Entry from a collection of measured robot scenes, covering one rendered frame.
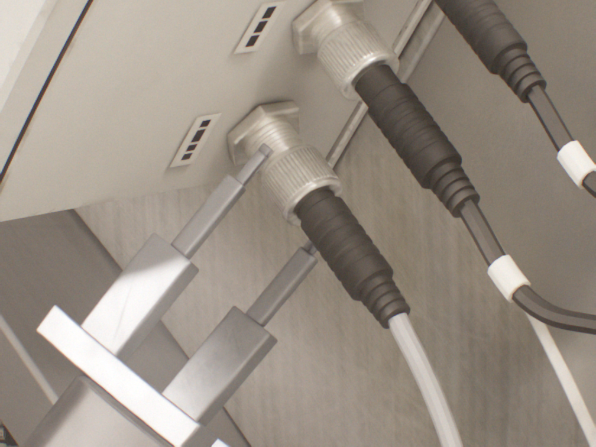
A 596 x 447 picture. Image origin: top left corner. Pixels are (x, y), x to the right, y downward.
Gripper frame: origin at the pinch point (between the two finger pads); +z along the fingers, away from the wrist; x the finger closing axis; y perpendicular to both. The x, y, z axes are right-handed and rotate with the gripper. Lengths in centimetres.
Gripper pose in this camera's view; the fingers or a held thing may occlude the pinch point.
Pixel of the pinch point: (300, 186)
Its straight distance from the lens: 84.4
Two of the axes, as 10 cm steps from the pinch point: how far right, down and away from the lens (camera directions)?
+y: 7.0, 5.4, -4.6
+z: 6.3, -7.7, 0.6
